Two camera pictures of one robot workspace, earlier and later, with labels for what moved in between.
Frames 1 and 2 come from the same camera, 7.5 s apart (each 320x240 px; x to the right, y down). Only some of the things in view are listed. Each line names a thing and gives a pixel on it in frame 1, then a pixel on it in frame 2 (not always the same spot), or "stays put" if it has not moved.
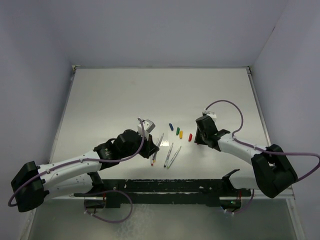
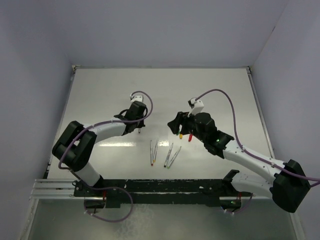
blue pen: [168, 154] stays put
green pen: [174, 156] stays put
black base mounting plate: [216, 192] stays put
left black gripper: [150, 147] → [141, 124]
